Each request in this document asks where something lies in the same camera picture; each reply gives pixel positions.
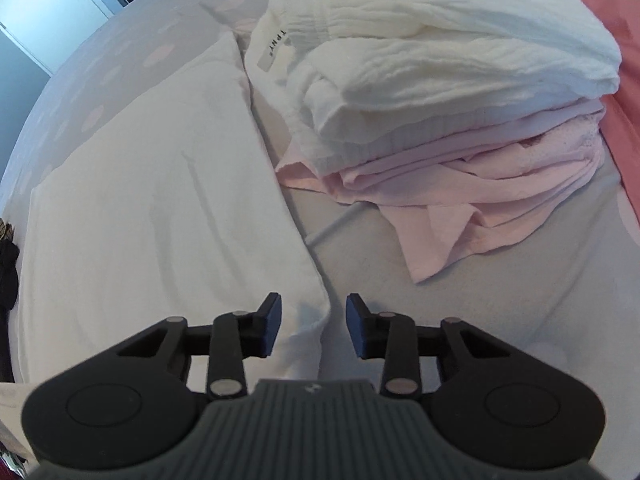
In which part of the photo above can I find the light blue door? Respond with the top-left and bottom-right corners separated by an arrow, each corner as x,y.
0,0 -> 128,77

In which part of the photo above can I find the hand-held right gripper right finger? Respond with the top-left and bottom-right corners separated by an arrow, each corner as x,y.
346,293 -> 507,402

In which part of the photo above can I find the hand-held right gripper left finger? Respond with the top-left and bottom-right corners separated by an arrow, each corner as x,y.
116,291 -> 283,403

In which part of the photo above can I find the pale pink folded garment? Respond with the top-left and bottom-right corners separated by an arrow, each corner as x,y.
275,105 -> 608,284

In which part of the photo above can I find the white crinkled folded garment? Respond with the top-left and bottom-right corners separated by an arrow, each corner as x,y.
265,0 -> 622,161

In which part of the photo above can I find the white garment with neck label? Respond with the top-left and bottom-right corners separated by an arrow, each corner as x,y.
244,7 -> 351,177

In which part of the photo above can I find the black garment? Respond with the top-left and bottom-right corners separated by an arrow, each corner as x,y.
0,237 -> 21,386

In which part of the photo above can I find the grey pink-dotted duvet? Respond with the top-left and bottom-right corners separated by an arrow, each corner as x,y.
0,0 -> 640,480

